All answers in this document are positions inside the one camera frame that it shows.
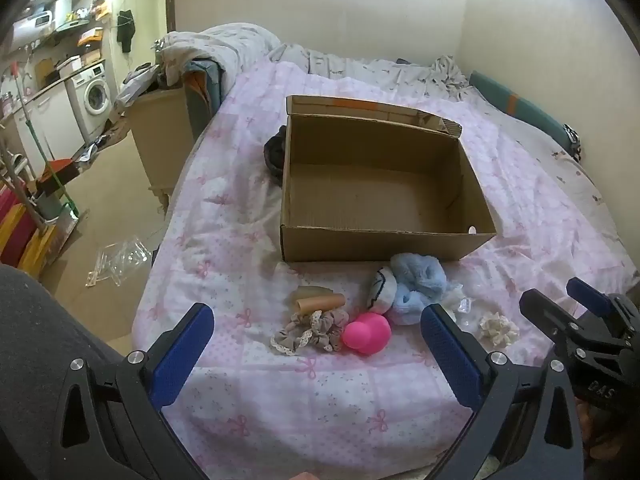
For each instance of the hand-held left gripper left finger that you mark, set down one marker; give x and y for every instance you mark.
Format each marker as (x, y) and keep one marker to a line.
(182, 355)

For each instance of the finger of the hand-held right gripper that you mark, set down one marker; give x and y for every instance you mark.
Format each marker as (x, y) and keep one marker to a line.
(545, 312)
(587, 296)

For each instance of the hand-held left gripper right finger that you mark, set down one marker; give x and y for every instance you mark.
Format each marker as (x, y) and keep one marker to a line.
(447, 355)

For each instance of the clear plastic bag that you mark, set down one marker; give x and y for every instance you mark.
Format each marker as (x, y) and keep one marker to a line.
(462, 312)

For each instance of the white scrunchie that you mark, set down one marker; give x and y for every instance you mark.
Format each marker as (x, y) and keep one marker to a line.
(499, 330)

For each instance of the blue fluffy scrunchie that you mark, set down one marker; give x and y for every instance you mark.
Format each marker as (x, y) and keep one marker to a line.
(417, 280)

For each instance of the pink rubber duck toy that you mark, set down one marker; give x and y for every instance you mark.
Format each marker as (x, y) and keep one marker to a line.
(367, 335)

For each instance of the grey lace scrunchie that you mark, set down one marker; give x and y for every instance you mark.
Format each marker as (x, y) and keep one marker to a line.
(292, 337)

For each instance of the brown lace scrunchie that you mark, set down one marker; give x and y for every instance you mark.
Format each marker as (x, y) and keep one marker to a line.
(335, 325)

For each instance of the beige soft tube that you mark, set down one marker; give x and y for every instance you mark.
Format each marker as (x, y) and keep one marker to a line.
(320, 303)

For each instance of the cardboard box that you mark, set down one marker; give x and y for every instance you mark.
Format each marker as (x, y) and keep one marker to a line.
(380, 195)

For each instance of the clear plastic packaging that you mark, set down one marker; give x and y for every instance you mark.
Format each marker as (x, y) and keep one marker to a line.
(117, 260)

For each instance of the person's left leg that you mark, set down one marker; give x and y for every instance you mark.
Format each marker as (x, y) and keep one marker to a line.
(45, 340)

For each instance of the pink bow print blanket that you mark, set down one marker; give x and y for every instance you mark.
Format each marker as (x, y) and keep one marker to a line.
(240, 210)

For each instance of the teal pillow with orange stripe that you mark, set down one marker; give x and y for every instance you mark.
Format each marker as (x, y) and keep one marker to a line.
(525, 105)

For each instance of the grey bucket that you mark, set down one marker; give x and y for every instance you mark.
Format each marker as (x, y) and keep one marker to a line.
(47, 205)

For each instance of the dark knitted cloth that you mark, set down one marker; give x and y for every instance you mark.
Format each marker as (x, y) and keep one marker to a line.
(275, 155)

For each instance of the red dustpan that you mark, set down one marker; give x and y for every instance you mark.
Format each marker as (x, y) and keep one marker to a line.
(57, 167)

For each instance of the silver foil bag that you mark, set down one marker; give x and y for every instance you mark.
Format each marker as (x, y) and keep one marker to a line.
(102, 142)

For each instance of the folded teal orange blanket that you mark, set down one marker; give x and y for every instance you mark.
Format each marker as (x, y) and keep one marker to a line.
(202, 90)

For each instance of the grey bag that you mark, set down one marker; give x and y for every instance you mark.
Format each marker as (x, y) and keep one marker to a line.
(137, 85)

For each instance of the white kitchen cabinets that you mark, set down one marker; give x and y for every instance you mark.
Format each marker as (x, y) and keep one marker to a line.
(50, 115)

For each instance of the white washing machine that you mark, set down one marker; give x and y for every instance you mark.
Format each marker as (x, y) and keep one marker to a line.
(95, 92)

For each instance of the white printed duvet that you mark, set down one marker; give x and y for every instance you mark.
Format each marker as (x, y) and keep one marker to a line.
(350, 67)

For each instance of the dark hanging garment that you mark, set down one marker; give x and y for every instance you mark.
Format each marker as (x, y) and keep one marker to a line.
(125, 27)

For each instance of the white microwave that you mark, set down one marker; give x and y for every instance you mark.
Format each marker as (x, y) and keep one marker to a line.
(35, 22)

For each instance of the white water heater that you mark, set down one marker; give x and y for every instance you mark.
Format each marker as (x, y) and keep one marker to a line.
(62, 10)

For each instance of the yellow red wooden frame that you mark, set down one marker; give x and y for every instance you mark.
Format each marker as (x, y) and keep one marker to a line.
(22, 237)

